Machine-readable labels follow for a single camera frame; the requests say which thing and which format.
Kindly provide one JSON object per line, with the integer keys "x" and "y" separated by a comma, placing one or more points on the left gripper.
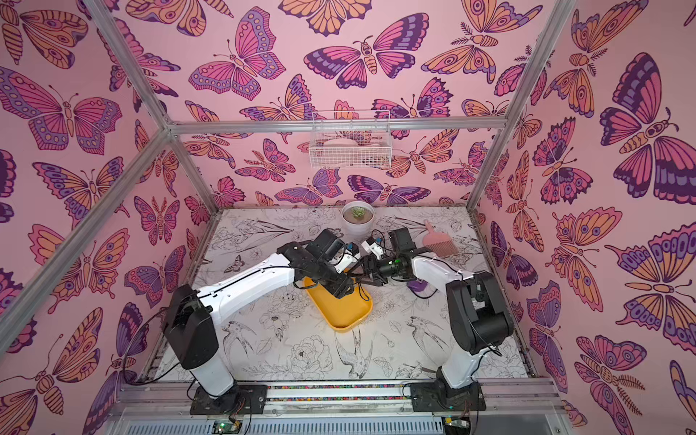
{"x": 342, "y": 287}

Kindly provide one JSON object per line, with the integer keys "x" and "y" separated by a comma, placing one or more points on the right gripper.
{"x": 372, "y": 269}

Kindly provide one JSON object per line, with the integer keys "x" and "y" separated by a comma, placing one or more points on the purple tape measure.
{"x": 421, "y": 289}

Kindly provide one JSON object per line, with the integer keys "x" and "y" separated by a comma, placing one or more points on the yellow storage tray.
{"x": 341, "y": 314}

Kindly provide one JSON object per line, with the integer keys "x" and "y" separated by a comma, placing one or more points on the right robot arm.
{"x": 479, "y": 319}

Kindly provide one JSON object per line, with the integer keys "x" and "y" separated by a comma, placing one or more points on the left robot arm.
{"x": 193, "y": 319}

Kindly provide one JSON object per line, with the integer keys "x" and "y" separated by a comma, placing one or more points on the pink hand brush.
{"x": 440, "y": 243}

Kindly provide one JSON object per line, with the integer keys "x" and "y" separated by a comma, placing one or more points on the white plant pot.
{"x": 358, "y": 217}

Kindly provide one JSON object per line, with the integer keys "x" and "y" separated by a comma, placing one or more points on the white wire basket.
{"x": 351, "y": 139}

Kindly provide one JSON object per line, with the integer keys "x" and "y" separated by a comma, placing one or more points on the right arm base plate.
{"x": 437, "y": 396}

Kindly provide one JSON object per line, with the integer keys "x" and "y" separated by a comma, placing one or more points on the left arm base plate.
{"x": 242, "y": 399}

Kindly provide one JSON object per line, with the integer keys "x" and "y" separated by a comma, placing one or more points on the aluminium front rail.
{"x": 373, "y": 398}

